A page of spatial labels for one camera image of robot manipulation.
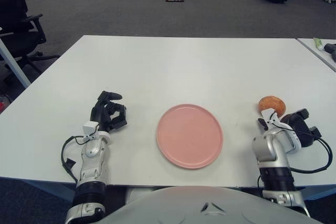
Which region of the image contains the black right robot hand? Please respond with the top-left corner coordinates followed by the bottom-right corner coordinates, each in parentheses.
top-left (257, 108), bottom-right (321, 147)

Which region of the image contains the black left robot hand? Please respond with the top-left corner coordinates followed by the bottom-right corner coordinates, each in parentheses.
top-left (90, 90), bottom-right (128, 133)

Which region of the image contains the red-yellow apple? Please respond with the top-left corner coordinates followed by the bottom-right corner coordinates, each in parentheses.
top-left (258, 95), bottom-right (286, 118)

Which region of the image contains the pink round plate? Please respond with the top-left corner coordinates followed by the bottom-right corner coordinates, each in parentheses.
top-left (156, 103), bottom-right (224, 169)

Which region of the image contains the green white tube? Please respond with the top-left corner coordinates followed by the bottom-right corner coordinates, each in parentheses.
top-left (312, 37), bottom-right (324, 50)

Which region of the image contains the red floor item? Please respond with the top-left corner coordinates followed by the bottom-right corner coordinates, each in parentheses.
top-left (0, 95), bottom-right (12, 114)

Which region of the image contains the blue-grey desk leg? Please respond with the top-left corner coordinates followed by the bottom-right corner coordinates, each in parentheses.
top-left (0, 35), bottom-right (32, 90)

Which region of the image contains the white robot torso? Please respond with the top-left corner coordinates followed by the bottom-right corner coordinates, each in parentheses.
top-left (98, 185), bottom-right (310, 224)

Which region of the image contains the black office chair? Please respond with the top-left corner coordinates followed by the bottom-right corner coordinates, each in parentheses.
top-left (0, 0), bottom-right (60, 86)

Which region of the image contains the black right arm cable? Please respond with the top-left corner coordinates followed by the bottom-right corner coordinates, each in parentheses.
top-left (272, 121), bottom-right (333, 174)

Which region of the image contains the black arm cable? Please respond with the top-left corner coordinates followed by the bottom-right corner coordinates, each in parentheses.
top-left (61, 136), bottom-right (90, 183)
top-left (272, 121), bottom-right (333, 174)

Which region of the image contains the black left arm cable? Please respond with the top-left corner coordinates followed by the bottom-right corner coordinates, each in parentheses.
top-left (61, 136), bottom-right (90, 183)

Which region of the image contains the blue-grey table frame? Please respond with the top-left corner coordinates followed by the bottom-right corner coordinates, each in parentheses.
top-left (0, 178), bottom-right (79, 204)

